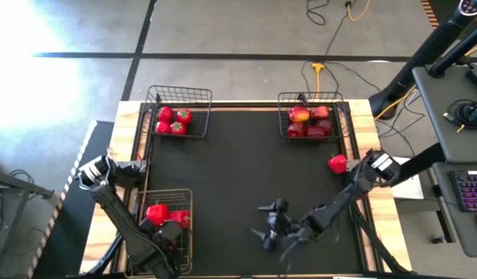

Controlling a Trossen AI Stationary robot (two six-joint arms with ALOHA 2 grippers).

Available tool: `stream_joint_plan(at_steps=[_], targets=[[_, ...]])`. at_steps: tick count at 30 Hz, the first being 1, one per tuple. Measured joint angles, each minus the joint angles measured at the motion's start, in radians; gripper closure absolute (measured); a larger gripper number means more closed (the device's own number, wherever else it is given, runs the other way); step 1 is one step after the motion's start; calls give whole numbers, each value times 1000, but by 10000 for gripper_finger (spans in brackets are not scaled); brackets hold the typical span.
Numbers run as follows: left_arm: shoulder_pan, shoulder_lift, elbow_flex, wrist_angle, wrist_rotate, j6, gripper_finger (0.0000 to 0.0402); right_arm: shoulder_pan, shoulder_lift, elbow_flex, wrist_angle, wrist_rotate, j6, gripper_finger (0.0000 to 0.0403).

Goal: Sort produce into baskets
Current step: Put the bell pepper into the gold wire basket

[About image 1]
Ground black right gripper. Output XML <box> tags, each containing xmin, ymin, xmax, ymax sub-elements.
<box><xmin>252</xmin><ymin>198</ymin><xmax>314</xmax><ymax>253</ymax></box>

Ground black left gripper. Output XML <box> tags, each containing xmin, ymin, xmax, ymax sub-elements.
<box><xmin>139</xmin><ymin>218</ymin><xmax>185</xmax><ymax>260</ymax></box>

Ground crimson red apple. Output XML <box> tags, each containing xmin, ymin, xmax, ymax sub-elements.
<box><xmin>287</xmin><ymin>122</ymin><xmax>307</xmax><ymax>139</ymax></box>

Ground dark red apple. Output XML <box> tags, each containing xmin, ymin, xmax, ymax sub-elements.
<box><xmin>305</xmin><ymin>126</ymin><xmax>327</xmax><ymax>140</ymax></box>
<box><xmin>316</xmin><ymin>118</ymin><xmax>335</xmax><ymax>135</ymax></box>

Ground yellow red apple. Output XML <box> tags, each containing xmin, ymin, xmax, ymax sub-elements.
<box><xmin>287</xmin><ymin>105</ymin><xmax>311</xmax><ymax>123</ymax></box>

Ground red peppers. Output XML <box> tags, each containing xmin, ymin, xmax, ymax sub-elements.
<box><xmin>176</xmin><ymin>108</ymin><xmax>194</xmax><ymax>125</ymax></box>

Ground black table mat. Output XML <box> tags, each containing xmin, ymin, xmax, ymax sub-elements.
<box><xmin>147</xmin><ymin>109</ymin><xmax>362</xmax><ymax>275</ymax></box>

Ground black striped-edge floor mat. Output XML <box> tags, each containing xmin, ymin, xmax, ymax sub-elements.
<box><xmin>27</xmin><ymin>119</ymin><xmax>115</xmax><ymax>279</ymax></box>

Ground black metal stand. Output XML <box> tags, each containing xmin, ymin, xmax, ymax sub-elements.
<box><xmin>0</xmin><ymin>154</ymin><xmax>56</xmax><ymax>279</ymax></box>

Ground grey desk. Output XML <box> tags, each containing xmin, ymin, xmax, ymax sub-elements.
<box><xmin>411</xmin><ymin>64</ymin><xmax>477</xmax><ymax>164</ymax></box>
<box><xmin>431</xmin><ymin>160</ymin><xmax>477</xmax><ymax>259</ymax></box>

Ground purple backlit keyboard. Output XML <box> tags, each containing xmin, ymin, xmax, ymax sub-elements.
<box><xmin>449</xmin><ymin>170</ymin><xmax>477</xmax><ymax>213</ymax></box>

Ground black tower fan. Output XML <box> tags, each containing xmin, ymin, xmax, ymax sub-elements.
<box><xmin>368</xmin><ymin>0</ymin><xmax>477</xmax><ymax>119</ymax></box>

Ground black monitor pole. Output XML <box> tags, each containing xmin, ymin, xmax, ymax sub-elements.
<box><xmin>427</xmin><ymin>21</ymin><xmax>477</xmax><ymax>78</ymax></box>

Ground bronze wire basket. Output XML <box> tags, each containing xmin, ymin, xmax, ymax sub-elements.
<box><xmin>139</xmin><ymin>188</ymin><xmax>194</xmax><ymax>275</ymax></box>

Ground black wire basket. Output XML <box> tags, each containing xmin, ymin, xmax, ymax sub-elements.
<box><xmin>277</xmin><ymin>91</ymin><xmax>346</xmax><ymax>144</ymax></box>
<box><xmin>143</xmin><ymin>84</ymin><xmax>214</xmax><ymax>140</ymax></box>

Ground yellow power cord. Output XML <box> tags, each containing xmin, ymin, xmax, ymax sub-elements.
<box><xmin>311</xmin><ymin>61</ymin><xmax>325</xmax><ymax>100</ymax></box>

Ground coiled black cable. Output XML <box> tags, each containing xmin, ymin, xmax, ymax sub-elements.
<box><xmin>443</xmin><ymin>98</ymin><xmax>477</xmax><ymax>131</ymax></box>

